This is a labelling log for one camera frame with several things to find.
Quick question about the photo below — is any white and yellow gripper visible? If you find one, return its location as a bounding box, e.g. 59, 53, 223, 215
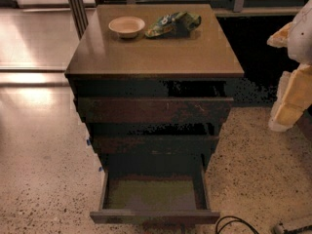
266, 21, 312, 133

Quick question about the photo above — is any green chip bag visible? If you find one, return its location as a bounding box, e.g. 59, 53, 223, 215
145, 11, 202, 39

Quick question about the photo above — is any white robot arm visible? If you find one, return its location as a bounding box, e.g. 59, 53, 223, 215
267, 0, 312, 132

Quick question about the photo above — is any brown middle drawer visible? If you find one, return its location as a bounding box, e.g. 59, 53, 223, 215
92, 135, 218, 154

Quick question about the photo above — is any brown wooden drawer cabinet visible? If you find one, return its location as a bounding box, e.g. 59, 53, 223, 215
65, 5, 244, 175

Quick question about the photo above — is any brown bottom drawer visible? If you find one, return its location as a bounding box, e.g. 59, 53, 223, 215
90, 167, 219, 226

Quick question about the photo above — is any brown top drawer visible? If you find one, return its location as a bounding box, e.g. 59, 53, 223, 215
77, 97, 234, 124

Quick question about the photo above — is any brown drawer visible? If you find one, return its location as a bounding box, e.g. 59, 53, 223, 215
90, 167, 219, 226
92, 135, 218, 154
77, 97, 234, 124

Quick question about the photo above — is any black cable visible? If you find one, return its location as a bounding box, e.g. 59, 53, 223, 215
214, 215, 260, 234

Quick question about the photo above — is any white power strip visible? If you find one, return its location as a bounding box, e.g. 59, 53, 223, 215
272, 215, 312, 234

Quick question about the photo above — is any white ceramic bowl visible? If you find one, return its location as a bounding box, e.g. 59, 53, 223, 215
108, 17, 145, 39

